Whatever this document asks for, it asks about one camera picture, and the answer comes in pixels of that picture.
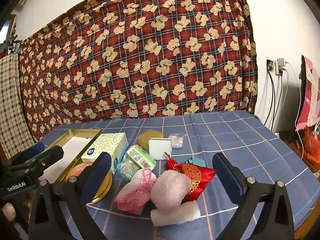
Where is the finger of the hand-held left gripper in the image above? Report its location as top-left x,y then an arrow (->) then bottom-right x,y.
6,142 -> 46,167
27,145 -> 64,172

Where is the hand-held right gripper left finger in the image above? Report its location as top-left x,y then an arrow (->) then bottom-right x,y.
27,152 -> 113,240

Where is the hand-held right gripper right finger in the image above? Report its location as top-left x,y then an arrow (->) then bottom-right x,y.
212,152 -> 296,240

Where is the gold rectangular tin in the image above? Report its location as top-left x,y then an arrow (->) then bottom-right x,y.
39,129 -> 103,183

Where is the red brocade pouch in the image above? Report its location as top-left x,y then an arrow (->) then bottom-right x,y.
165,152 -> 216,202

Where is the pink lace cloth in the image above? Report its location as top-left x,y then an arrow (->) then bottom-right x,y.
114,168 -> 157,215

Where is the green tissue pack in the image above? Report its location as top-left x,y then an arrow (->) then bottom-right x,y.
126,145 -> 157,169

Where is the clear plastic bag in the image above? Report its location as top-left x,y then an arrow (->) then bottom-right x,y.
168,133 -> 185,149

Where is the brown sponge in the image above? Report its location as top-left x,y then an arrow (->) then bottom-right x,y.
138,130 -> 164,149

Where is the person's left hand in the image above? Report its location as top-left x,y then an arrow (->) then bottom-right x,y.
0,201 -> 17,222

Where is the yellow patterned tissue box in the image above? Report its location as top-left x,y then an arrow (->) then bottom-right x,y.
80,132 -> 129,174

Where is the bag of cotton swabs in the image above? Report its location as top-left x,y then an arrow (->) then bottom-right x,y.
117,155 -> 143,180

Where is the blue plaid bed sheet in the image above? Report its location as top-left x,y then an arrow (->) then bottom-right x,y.
37,110 -> 317,240

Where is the checked hanging cloth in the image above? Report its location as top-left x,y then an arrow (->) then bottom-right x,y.
0,54 -> 35,159

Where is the small white square box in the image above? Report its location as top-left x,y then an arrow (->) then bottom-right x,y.
148,137 -> 172,160

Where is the orange plastic bag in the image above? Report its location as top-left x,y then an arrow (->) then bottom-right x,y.
301,126 -> 320,163

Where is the metal clothes hanger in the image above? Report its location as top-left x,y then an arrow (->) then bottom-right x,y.
4,24 -> 23,54

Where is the pink bag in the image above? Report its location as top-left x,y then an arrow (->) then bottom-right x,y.
296,56 -> 320,132

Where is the red bear-print blanket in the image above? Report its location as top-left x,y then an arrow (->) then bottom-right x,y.
19,0 -> 258,143

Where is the black cable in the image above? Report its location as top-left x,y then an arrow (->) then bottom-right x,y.
272,74 -> 283,129
264,69 -> 276,127

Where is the wall socket with chargers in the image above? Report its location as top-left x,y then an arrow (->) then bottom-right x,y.
275,58 -> 288,75

